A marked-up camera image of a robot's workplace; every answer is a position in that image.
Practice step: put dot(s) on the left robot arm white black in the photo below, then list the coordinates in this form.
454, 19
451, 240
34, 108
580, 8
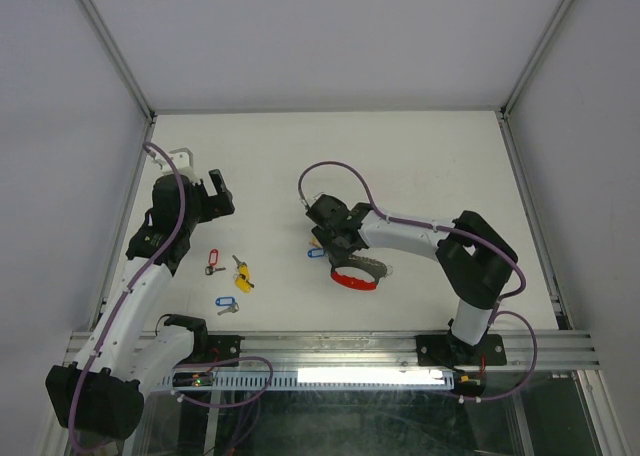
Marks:
103, 390

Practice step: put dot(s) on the blue tag key on holder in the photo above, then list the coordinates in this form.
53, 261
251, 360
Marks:
316, 252

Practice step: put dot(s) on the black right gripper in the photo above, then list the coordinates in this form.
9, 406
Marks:
335, 253

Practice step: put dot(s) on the aluminium mounting rail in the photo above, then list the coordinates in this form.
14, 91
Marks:
545, 350

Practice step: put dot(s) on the metal keyring holder red handle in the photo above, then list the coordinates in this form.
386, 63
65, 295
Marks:
360, 273

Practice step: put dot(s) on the yellow tag key lower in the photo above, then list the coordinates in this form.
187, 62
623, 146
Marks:
243, 283

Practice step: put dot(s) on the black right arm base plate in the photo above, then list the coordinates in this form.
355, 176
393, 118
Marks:
445, 350

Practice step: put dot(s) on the yellow tag key upper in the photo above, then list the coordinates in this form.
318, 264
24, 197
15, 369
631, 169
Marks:
241, 266

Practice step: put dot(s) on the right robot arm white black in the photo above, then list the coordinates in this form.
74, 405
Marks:
476, 261

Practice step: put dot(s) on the left aluminium frame post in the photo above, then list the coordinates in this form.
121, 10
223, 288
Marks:
113, 52

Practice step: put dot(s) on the yellow tag key on holder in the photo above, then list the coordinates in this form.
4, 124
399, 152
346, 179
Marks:
315, 240

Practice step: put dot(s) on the right aluminium frame post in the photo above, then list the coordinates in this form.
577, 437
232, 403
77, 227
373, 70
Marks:
536, 58

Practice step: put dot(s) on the blue tag key on table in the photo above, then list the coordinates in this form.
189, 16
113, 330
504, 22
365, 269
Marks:
226, 305

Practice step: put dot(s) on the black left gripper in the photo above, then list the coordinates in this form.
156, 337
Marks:
215, 205

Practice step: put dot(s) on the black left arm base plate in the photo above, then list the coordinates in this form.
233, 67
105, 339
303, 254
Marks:
217, 348

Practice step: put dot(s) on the white slotted cable duct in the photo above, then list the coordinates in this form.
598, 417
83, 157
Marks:
312, 379

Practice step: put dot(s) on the red tag key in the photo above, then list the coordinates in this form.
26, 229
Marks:
212, 262

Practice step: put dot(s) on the aluminium frame post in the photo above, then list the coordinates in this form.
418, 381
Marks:
536, 58
113, 52

